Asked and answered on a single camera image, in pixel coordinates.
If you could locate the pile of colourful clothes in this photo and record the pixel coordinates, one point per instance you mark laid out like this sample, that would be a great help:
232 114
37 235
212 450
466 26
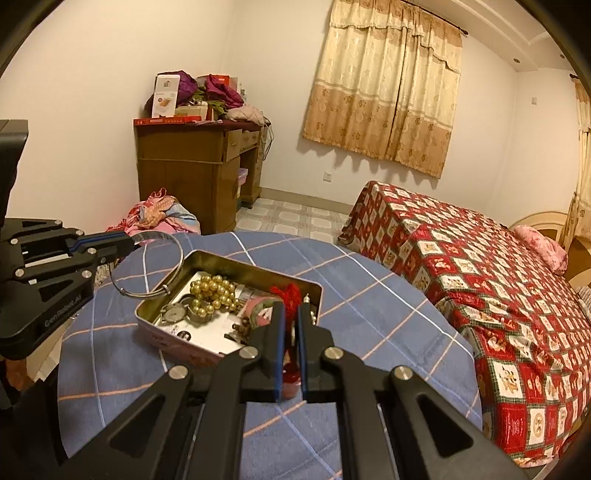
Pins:
157 214

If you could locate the pale pink cloth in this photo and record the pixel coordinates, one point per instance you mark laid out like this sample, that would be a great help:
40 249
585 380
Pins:
244 114

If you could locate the magenta cloth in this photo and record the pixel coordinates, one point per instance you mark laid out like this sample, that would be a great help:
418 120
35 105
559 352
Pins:
224 92

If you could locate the striped pillow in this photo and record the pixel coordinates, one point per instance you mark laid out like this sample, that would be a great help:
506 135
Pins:
584 300

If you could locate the pink pillow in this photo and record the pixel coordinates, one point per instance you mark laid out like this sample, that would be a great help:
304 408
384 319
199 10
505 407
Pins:
542 247

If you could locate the flat red box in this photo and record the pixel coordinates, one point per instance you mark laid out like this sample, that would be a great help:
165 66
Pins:
166 121

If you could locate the wide beige patterned curtain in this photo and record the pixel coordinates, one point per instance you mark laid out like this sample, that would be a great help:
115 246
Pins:
383 87

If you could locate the narrow beige patterned curtain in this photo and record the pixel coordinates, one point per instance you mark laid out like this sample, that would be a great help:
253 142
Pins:
581 175

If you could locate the dark curtain rod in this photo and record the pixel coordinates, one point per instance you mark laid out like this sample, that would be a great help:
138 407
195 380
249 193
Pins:
455 25

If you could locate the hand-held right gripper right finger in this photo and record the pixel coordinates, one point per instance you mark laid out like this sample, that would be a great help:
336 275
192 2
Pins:
304 341

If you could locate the white upright carton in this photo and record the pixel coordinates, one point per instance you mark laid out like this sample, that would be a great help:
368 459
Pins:
165 94

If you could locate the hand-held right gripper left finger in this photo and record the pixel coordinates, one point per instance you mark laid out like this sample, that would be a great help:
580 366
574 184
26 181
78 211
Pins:
270 341

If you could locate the purple storage box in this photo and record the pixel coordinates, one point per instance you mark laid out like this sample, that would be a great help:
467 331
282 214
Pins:
242 179

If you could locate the beige flat box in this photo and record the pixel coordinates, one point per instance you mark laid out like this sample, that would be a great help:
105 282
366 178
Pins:
191 112

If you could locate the red patterned bed blanket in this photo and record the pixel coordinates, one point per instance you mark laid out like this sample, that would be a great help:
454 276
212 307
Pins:
498 314

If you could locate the pink round pouch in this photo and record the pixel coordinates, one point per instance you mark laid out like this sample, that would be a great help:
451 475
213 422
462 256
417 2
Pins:
262 313

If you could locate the blue plaid tablecloth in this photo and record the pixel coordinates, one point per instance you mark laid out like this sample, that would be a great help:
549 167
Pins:
369 332

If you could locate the brown wooden desk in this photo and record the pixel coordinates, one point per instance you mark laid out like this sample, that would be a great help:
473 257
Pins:
184 170

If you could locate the pink metal tin box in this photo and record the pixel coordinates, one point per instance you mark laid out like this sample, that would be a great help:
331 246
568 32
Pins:
184 348

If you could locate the cream wooden headboard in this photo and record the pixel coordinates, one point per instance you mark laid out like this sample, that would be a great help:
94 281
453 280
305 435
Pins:
561 226

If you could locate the round dial wristwatch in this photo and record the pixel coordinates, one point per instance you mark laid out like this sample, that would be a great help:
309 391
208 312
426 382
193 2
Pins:
174 314

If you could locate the purple cloth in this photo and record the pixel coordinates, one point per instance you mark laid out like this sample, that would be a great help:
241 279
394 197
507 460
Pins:
187 86

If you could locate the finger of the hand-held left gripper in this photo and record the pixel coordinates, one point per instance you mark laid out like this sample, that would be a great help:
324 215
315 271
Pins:
115 253
104 239

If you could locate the printed paper card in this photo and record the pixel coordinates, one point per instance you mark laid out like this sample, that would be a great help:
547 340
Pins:
212 342

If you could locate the orange box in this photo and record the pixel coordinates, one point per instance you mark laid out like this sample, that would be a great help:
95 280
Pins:
227 79

